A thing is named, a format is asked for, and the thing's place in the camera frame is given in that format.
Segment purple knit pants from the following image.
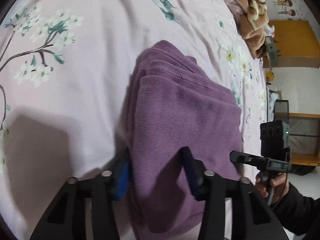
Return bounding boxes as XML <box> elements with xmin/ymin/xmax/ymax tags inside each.
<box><xmin>127</xmin><ymin>40</ymin><xmax>242</xmax><ymax>239</ymax></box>

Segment person's right hand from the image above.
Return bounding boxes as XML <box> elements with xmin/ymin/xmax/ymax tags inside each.
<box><xmin>255</xmin><ymin>173</ymin><xmax>290</xmax><ymax>204</ymax></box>

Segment light blue cloth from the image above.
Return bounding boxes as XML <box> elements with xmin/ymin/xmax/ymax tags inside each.
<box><xmin>267</xmin><ymin>92</ymin><xmax>279</xmax><ymax>121</ymax></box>

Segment grey DUSTO shoe box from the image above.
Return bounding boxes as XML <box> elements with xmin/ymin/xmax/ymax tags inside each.
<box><xmin>263</xmin><ymin>36</ymin><xmax>279</xmax><ymax>68</ymax></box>

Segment pink floral duvet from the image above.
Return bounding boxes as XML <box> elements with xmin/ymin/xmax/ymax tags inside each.
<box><xmin>1</xmin><ymin>0</ymin><xmax>266</xmax><ymax>239</ymax></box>

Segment brown fleece blanket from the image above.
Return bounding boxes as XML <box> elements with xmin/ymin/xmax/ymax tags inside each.
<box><xmin>235</xmin><ymin>0</ymin><xmax>269</xmax><ymax>59</ymax></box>

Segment cartoon couple wall sticker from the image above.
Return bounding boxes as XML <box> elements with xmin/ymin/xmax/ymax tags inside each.
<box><xmin>272</xmin><ymin>0</ymin><xmax>304</xmax><ymax>20</ymax></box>

